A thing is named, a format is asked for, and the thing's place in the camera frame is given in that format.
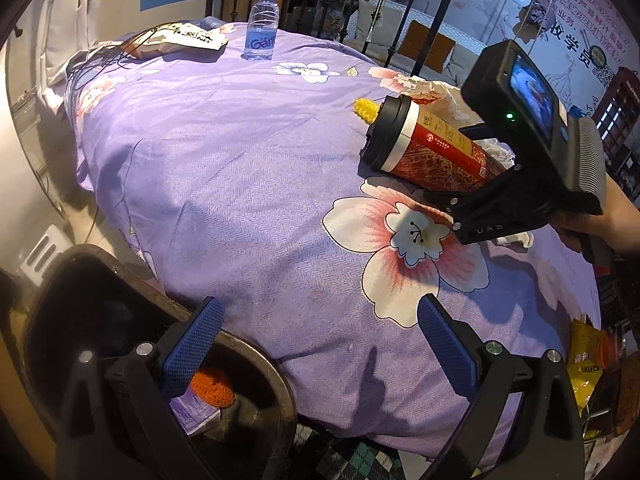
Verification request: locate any white plastic bag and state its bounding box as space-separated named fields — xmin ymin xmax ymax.
xmin=400 ymin=75 xmax=481 ymax=133

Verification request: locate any orange crocheted piece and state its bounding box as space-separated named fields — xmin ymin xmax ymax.
xmin=192 ymin=366 xmax=237 ymax=411

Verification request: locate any purple packet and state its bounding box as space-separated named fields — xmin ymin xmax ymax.
xmin=170 ymin=392 xmax=221 ymax=436

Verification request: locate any yellow snack packet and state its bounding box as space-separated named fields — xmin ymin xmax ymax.
xmin=565 ymin=317 xmax=606 ymax=416

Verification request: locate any white snack bag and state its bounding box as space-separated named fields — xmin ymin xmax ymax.
xmin=127 ymin=22 xmax=228 ymax=58

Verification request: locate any white sofa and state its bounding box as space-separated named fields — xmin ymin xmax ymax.
xmin=345 ymin=0 xmax=486 ymax=86

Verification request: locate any white machine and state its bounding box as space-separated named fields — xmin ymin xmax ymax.
xmin=0 ymin=40 xmax=76 ymax=281

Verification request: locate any black metal bed frame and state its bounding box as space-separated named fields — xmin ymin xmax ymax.
xmin=205 ymin=0 xmax=476 ymax=68

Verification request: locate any orange cushion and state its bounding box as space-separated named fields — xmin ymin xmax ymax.
xmin=397 ymin=20 xmax=456 ymax=73

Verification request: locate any red paper cup black lid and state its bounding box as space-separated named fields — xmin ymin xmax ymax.
xmin=362 ymin=94 xmax=506 ymax=192

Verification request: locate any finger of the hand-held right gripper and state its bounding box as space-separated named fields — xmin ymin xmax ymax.
xmin=422 ymin=162 xmax=552 ymax=247
xmin=456 ymin=121 xmax=506 ymax=143

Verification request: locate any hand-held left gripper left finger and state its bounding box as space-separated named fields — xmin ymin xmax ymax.
xmin=55 ymin=296 xmax=226 ymax=480

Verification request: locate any plaid cloth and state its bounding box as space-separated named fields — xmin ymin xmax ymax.
xmin=295 ymin=425 xmax=406 ymax=480

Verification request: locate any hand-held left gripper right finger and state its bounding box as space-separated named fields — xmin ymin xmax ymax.
xmin=417 ymin=294 xmax=586 ymax=480

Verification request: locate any purple floral bedsheet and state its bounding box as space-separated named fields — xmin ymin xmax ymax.
xmin=65 ymin=22 xmax=603 ymax=466

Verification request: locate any black cable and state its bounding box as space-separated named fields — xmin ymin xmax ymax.
xmin=65 ymin=25 xmax=176 ymax=92

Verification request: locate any red lettered window banner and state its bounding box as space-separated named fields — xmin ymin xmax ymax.
xmin=425 ymin=0 xmax=640 ymax=161

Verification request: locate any white curtain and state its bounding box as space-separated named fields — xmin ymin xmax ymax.
xmin=30 ymin=0 xmax=146 ymax=86

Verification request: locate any clear water bottle blue label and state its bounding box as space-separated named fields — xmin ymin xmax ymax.
xmin=242 ymin=0 xmax=279 ymax=61

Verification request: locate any black trash bin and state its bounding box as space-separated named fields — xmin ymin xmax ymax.
xmin=20 ymin=242 xmax=298 ymax=480

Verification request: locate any orange snack packet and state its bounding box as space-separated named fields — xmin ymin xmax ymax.
xmin=597 ymin=330 xmax=626 ymax=371

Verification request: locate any person's right hand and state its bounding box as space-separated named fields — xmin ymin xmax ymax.
xmin=552 ymin=192 xmax=640 ymax=266

